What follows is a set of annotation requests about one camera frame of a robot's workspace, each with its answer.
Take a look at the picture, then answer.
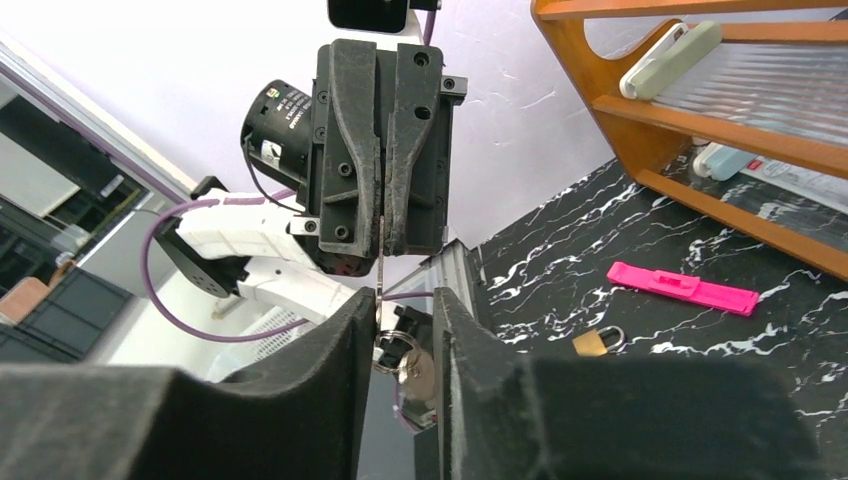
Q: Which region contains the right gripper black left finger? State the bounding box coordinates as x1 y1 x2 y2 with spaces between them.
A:
1 288 375 479

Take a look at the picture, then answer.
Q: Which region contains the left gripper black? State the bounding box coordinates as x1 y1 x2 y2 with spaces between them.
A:
296 39 466 259

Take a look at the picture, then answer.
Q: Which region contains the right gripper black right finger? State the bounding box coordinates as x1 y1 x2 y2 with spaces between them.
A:
433 288 825 479

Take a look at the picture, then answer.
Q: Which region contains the silver key bunch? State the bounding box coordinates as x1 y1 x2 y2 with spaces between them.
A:
372 240 437 433

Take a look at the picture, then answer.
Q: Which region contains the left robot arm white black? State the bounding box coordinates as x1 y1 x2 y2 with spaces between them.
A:
146 39 468 324

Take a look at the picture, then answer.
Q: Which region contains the small brass padlock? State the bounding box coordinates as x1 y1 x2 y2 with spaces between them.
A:
572 325 627 357

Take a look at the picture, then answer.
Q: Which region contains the white blue item bottom shelf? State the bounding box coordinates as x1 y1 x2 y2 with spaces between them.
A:
692 142 757 182

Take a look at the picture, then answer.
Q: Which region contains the orange wooden shelf rack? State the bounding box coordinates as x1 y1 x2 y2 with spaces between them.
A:
531 1 847 278

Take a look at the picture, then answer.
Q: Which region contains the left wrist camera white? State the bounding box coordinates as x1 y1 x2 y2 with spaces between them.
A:
327 0 442 46

